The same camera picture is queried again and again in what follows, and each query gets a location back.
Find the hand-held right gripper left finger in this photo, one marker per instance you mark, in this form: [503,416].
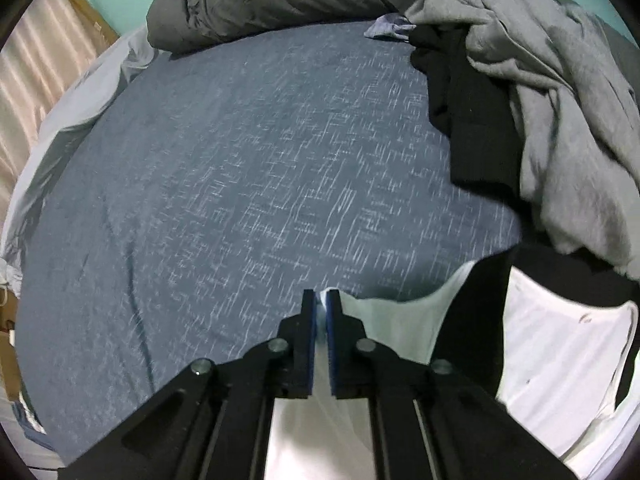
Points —
[306,350]

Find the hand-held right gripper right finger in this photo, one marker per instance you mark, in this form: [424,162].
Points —
[337,350]

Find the white polo shirt black trim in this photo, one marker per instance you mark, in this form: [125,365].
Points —
[560,350]

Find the black crumpled garment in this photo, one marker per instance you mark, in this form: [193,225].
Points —
[475,125]

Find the small pale blue cloth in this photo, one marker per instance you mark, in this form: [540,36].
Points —
[387,27]

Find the grey crumpled garment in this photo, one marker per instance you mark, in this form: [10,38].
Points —
[550,85]

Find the dark grey duvet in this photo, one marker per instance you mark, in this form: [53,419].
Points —
[250,0]

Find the pink curtain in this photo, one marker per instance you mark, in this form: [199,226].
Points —
[35,85]

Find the wooden board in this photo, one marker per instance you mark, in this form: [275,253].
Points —
[92,10]

